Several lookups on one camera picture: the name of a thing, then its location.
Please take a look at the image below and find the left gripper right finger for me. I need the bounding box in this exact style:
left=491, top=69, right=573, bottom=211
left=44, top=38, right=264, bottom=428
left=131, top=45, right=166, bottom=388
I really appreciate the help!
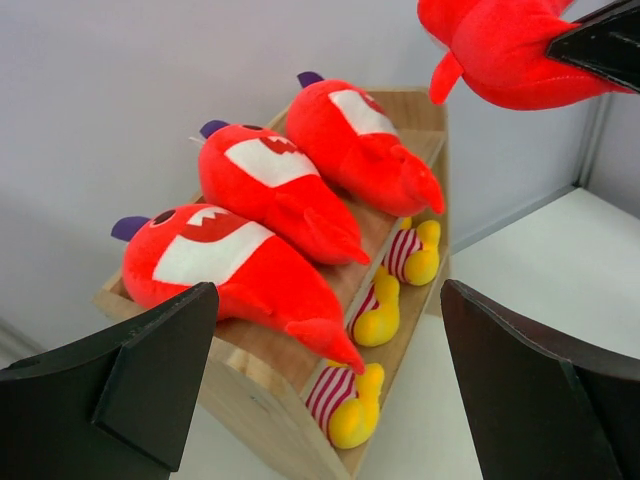
left=440, top=280, right=639, bottom=479

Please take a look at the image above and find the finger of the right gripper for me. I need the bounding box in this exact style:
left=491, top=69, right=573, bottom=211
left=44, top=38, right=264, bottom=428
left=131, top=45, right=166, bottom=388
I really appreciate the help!
left=546, top=0, right=639, bottom=93

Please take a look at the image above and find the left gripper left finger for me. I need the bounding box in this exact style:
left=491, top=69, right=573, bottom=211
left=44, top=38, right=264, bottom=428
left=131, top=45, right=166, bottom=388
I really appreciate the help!
left=1, top=283, right=219, bottom=479

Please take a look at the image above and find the yellow frog plush striped shirt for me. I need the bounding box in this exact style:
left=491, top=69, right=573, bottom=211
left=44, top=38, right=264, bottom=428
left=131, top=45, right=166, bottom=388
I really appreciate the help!
left=305, top=362, right=385, bottom=450

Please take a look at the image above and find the red shark plush with purple fin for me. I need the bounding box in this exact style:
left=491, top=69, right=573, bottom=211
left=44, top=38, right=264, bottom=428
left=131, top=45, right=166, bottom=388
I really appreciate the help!
left=111, top=203, right=365, bottom=374

